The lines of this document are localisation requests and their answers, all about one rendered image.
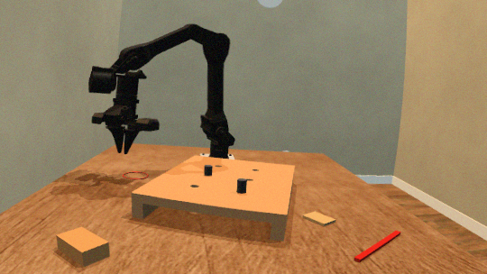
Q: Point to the orange rectangular block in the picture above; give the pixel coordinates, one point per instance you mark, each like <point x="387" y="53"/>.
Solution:
<point x="83" y="246"/>

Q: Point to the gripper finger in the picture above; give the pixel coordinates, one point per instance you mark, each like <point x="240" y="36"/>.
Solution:
<point x="129" y="136"/>
<point x="118" y="134"/>

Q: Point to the tan rectangular block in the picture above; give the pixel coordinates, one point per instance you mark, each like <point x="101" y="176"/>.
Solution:
<point x="319" y="218"/>

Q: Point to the red flat bar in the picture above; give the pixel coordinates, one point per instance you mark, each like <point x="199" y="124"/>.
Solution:
<point x="365" y="254"/>

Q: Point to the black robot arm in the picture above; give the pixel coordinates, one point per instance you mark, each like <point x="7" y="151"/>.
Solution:
<point x="213" y="123"/>

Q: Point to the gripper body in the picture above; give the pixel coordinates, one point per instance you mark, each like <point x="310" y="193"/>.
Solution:
<point x="142" y="124"/>

